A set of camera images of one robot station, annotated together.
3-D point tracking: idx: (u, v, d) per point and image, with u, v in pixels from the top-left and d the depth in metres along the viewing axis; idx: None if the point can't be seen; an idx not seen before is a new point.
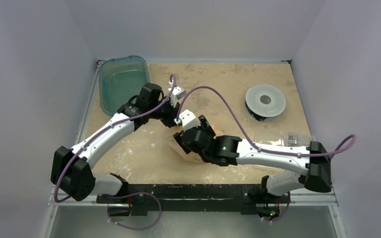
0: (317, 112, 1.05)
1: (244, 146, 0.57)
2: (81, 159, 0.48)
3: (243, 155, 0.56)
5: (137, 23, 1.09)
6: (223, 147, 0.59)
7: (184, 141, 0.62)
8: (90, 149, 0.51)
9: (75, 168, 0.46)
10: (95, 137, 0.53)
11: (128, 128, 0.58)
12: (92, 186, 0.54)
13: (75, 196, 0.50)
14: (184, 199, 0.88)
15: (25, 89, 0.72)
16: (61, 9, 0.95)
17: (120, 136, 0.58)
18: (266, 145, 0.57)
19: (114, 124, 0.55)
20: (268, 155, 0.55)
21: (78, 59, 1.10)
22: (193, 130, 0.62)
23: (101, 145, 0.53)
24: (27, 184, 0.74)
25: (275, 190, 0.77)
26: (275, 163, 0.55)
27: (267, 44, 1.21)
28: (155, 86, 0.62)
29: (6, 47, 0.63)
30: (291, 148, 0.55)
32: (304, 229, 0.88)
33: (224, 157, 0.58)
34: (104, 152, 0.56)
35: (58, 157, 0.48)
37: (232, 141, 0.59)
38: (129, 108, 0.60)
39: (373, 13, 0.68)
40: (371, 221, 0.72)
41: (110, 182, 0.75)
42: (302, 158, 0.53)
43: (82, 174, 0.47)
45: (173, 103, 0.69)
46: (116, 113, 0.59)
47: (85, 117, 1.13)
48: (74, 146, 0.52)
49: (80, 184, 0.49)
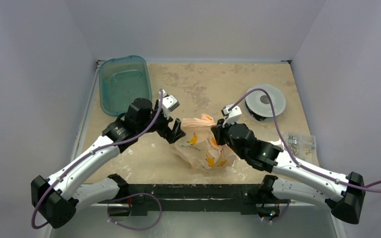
0: (317, 112, 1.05)
1: (284, 158, 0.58)
2: (56, 192, 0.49)
3: (282, 166, 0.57)
5: (137, 23, 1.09)
6: (263, 152, 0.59)
7: (231, 134, 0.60)
8: (65, 181, 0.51)
9: (49, 201, 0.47)
10: (74, 166, 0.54)
11: (111, 152, 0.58)
12: (72, 214, 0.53)
13: (51, 223, 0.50)
14: (184, 199, 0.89)
15: (24, 89, 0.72)
16: (61, 10, 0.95)
17: (102, 161, 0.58)
18: (306, 163, 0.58)
19: (95, 150, 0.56)
20: (305, 172, 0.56)
21: (78, 59, 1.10)
22: (242, 128, 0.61)
23: (79, 175, 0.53)
24: (28, 184, 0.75)
25: (282, 194, 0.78)
26: (311, 182, 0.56)
27: (267, 44, 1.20)
28: (145, 105, 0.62)
29: (6, 48, 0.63)
30: (330, 172, 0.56)
32: (304, 229, 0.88)
33: (262, 162, 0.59)
34: (83, 180, 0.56)
35: (34, 185, 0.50)
37: (274, 149, 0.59)
38: (115, 130, 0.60)
39: (374, 12, 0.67)
40: (371, 222, 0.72)
41: (104, 191, 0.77)
42: (340, 185, 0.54)
43: (56, 208, 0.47)
45: (167, 115, 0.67)
46: (101, 136, 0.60)
47: (85, 117, 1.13)
48: (51, 175, 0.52)
49: (55, 215, 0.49)
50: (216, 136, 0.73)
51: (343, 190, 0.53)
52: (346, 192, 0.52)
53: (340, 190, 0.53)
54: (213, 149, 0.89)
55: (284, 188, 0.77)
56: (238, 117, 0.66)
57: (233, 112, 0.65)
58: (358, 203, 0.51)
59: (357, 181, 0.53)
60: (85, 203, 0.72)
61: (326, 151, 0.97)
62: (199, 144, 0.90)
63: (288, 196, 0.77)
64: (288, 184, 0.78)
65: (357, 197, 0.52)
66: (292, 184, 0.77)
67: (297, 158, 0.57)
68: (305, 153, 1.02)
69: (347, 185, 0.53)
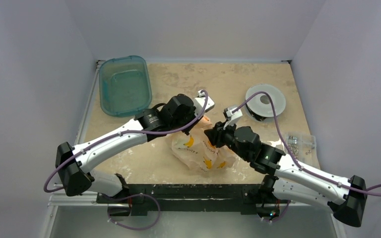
0: (317, 113, 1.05)
1: (286, 161, 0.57)
2: (76, 163, 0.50)
3: (284, 169, 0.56)
5: (137, 23, 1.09)
6: (266, 156, 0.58)
7: (237, 137, 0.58)
8: (88, 154, 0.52)
9: (68, 170, 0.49)
10: (98, 143, 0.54)
11: (138, 139, 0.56)
12: (88, 186, 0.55)
13: (67, 190, 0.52)
14: (184, 199, 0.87)
15: (24, 89, 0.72)
16: (61, 10, 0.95)
17: (128, 145, 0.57)
18: (308, 166, 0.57)
19: (124, 133, 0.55)
20: (308, 176, 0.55)
21: (78, 59, 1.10)
22: (247, 130, 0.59)
23: (101, 152, 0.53)
24: (28, 184, 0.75)
25: (281, 195, 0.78)
26: (313, 185, 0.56)
27: (267, 44, 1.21)
28: (187, 102, 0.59)
29: (6, 48, 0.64)
30: (332, 175, 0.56)
32: (303, 229, 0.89)
33: (265, 166, 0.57)
34: (105, 158, 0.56)
35: (60, 150, 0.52)
37: (277, 153, 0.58)
38: (149, 117, 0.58)
39: (374, 12, 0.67)
40: (371, 222, 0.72)
41: (110, 186, 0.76)
42: (342, 189, 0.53)
43: (73, 178, 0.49)
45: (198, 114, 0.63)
46: (134, 119, 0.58)
47: (85, 117, 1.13)
48: (77, 145, 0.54)
49: (70, 184, 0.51)
50: (216, 139, 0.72)
51: (345, 193, 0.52)
52: (348, 196, 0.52)
53: (342, 193, 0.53)
54: (210, 151, 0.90)
55: (285, 189, 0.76)
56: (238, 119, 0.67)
57: (234, 115, 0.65)
58: (360, 207, 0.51)
59: (359, 185, 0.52)
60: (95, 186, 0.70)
61: (326, 151, 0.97)
62: (195, 147, 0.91)
63: (288, 196, 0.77)
64: (289, 185, 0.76)
65: (359, 201, 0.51)
66: (294, 185, 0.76)
67: (299, 162, 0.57)
68: (305, 153, 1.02)
69: (349, 189, 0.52)
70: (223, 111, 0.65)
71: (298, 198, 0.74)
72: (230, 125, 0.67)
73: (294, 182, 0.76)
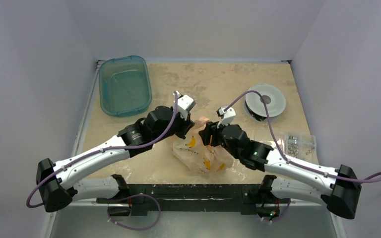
0: (317, 113, 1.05)
1: (274, 155, 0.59)
2: (55, 180, 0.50)
3: (271, 163, 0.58)
5: (137, 23, 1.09)
6: (255, 152, 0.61)
7: (225, 135, 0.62)
8: (68, 171, 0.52)
9: (47, 187, 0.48)
10: (79, 159, 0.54)
11: (120, 155, 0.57)
12: (68, 203, 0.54)
13: (46, 207, 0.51)
14: (184, 199, 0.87)
15: (24, 88, 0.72)
16: (61, 10, 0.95)
17: (110, 161, 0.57)
18: (295, 159, 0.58)
19: (105, 149, 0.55)
20: (294, 168, 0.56)
21: (78, 59, 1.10)
22: (235, 129, 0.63)
23: (82, 169, 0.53)
24: (27, 184, 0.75)
25: (280, 193, 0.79)
26: (301, 178, 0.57)
27: (267, 44, 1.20)
28: (165, 115, 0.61)
29: (6, 48, 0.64)
30: (319, 166, 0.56)
32: (303, 229, 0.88)
33: (254, 162, 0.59)
34: (87, 175, 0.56)
35: (40, 167, 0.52)
37: (265, 148, 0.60)
38: (132, 134, 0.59)
39: (374, 12, 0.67)
40: (372, 222, 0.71)
41: (104, 189, 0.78)
42: (329, 179, 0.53)
43: (52, 196, 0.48)
45: (184, 116, 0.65)
46: (116, 136, 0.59)
47: (85, 117, 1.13)
48: (59, 161, 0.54)
49: (49, 201, 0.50)
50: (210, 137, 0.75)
51: (332, 182, 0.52)
52: (334, 184, 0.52)
53: (329, 182, 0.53)
54: (207, 152, 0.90)
55: (283, 186, 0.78)
56: (232, 118, 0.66)
57: (227, 113, 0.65)
58: (349, 195, 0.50)
59: (347, 174, 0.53)
60: (86, 194, 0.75)
61: (326, 151, 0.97)
62: (197, 147, 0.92)
63: (288, 195, 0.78)
64: (286, 182, 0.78)
65: (347, 190, 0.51)
66: (290, 182, 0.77)
67: (286, 154, 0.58)
68: (305, 153, 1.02)
69: (335, 177, 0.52)
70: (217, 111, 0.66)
71: (296, 195, 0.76)
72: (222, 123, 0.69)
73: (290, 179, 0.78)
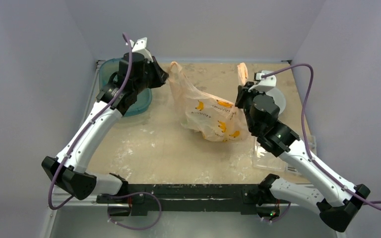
0: (317, 113, 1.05)
1: (298, 147, 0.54)
2: (68, 169, 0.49)
3: (293, 153, 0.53)
5: (137, 23, 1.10)
6: (278, 134, 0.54)
7: (256, 103, 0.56)
8: (74, 156, 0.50)
9: (65, 178, 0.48)
10: (78, 141, 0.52)
11: (112, 117, 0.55)
12: (94, 183, 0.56)
13: (76, 196, 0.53)
14: (184, 199, 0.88)
15: (24, 89, 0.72)
16: (61, 10, 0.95)
17: (106, 127, 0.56)
18: (319, 161, 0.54)
19: (95, 118, 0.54)
20: (314, 169, 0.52)
21: (78, 59, 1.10)
22: (270, 101, 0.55)
23: (86, 147, 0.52)
24: (27, 184, 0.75)
25: (279, 193, 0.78)
26: (316, 181, 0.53)
27: (267, 44, 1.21)
28: (136, 58, 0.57)
29: (6, 49, 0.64)
30: (339, 177, 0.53)
32: (303, 228, 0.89)
33: (272, 143, 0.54)
34: (93, 151, 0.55)
35: (46, 167, 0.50)
37: (290, 136, 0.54)
38: (109, 92, 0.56)
39: (374, 12, 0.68)
40: (372, 222, 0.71)
41: (109, 183, 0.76)
42: (344, 193, 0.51)
43: (74, 182, 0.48)
45: (150, 59, 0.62)
46: (96, 101, 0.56)
47: (85, 117, 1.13)
48: (59, 153, 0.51)
49: (75, 188, 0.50)
50: (236, 98, 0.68)
51: (346, 198, 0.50)
52: (348, 201, 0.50)
53: (343, 197, 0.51)
54: (223, 110, 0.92)
55: (282, 187, 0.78)
56: (270, 89, 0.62)
57: (266, 82, 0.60)
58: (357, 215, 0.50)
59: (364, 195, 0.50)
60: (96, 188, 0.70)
61: (326, 151, 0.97)
62: (207, 111, 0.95)
63: (285, 196, 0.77)
64: (286, 185, 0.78)
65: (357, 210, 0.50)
66: (290, 185, 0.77)
67: (311, 152, 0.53)
68: None
69: (352, 194, 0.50)
70: (255, 73, 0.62)
71: (294, 198, 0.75)
72: (256, 89, 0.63)
73: (291, 183, 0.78)
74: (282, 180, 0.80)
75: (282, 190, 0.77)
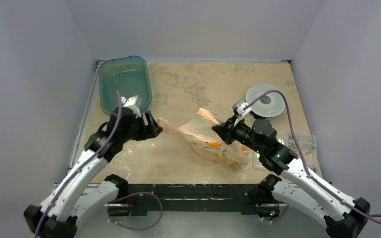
0: (317, 112, 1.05)
1: (296, 164, 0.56)
2: (50, 218, 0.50)
3: (292, 172, 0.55)
5: (137, 23, 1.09)
6: (277, 154, 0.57)
7: (254, 127, 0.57)
8: (58, 205, 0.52)
9: (46, 228, 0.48)
10: (62, 190, 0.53)
11: (98, 166, 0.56)
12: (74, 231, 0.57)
13: None
14: (184, 199, 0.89)
15: (24, 88, 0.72)
16: (61, 10, 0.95)
17: (92, 176, 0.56)
18: (317, 176, 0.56)
19: (81, 167, 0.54)
20: (313, 184, 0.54)
21: (77, 59, 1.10)
22: (267, 124, 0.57)
23: (70, 196, 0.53)
24: (27, 184, 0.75)
25: (280, 197, 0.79)
26: (317, 196, 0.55)
27: (267, 44, 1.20)
28: (126, 111, 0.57)
29: (5, 48, 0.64)
30: (338, 191, 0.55)
32: (303, 229, 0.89)
33: (273, 162, 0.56)
34: (76, 199, 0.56)
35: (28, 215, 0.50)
37: (289, 154, 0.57)
38: (97, 141, 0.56)
39: (374, 12, 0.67)
40: (371, 223, 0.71)
41: (103, 196, 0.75)
42: (344, 207, 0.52)
43: (55, 231, 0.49)
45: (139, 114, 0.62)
46: (85, 149, 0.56)
47: (85, 118, 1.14)
48: (42, 201, 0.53)
49: None
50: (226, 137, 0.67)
51: (346, 211, 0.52)
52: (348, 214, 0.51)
53: (343, 210, 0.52)
54: (214, 148, 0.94)
55: (285, 192, 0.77)
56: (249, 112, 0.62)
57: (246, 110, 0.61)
58: (357, 228, 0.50)
59: (363, 208, 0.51)
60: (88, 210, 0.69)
61: (326, 151, 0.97)
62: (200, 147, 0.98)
63: (287, 200, 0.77)
64: (290, 190, 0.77)
65: (358, 223, 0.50)
66: (294, 191, 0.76)
67: (309, 168, 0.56)
68: (305, 153, 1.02)
69: (351, 208, 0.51)
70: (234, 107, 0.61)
71: (294, 204, 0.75)
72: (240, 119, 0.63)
73: (295, 188, 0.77)
74: (285, 185, 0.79)
75: (284, 194, 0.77)
